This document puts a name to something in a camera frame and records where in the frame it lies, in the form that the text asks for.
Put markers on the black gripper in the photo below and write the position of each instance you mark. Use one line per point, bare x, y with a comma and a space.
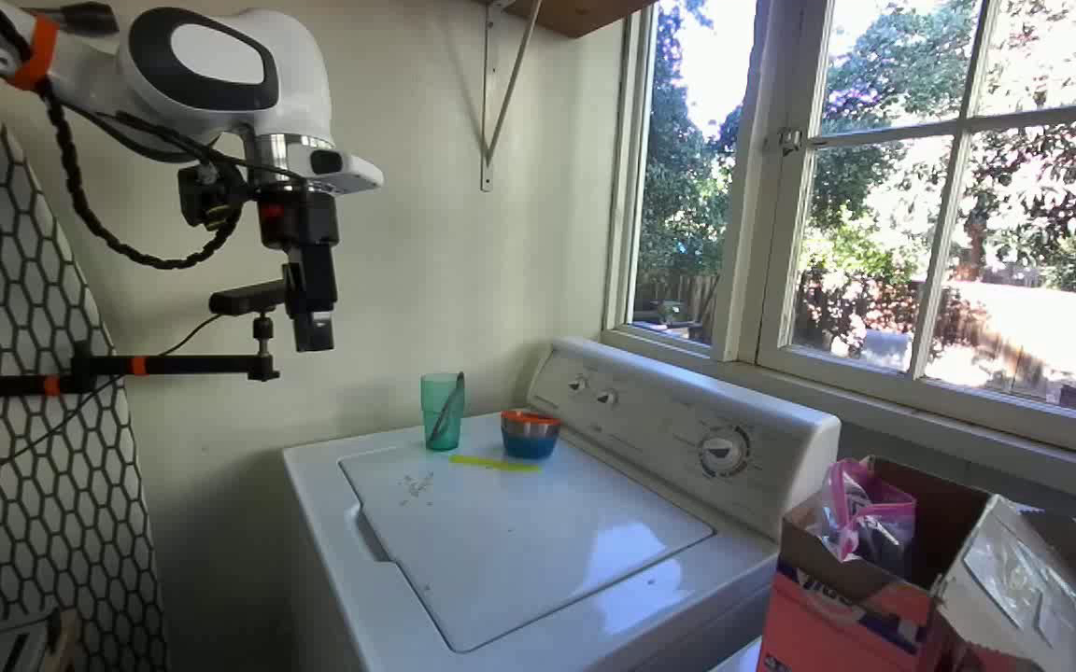
306, 244

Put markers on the clear plastic zip bag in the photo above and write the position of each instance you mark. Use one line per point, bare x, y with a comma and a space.
861, 504

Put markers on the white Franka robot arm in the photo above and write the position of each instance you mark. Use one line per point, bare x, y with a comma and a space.
213, 58

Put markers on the orange cardboard box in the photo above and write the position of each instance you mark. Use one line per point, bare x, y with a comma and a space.
838, 621

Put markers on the green translucent plastic cup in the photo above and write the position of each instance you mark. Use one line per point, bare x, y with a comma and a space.
442, 416

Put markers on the yellow-green flat utensil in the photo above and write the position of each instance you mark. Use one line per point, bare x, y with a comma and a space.
486, 461

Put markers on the blue bowl with orange rim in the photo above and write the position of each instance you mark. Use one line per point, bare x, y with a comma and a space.
527, 435

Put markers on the small white washer knob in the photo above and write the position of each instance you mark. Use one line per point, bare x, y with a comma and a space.
604, 397
575, 386

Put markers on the white washing machine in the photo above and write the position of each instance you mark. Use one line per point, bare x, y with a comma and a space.
501, 545

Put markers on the honeycomb patterned board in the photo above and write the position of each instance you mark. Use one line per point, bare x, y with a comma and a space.
16, 435

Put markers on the brown wooden shelf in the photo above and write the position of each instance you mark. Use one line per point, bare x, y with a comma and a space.
575, 14

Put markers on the black stereo camera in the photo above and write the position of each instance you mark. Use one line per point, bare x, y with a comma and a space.
259, 297

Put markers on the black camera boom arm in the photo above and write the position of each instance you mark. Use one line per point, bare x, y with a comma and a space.
177, 368

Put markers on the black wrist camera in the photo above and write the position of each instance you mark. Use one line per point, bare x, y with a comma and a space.
207, 197

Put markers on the white wooden window frame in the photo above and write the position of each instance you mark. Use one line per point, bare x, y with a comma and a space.
765, 313

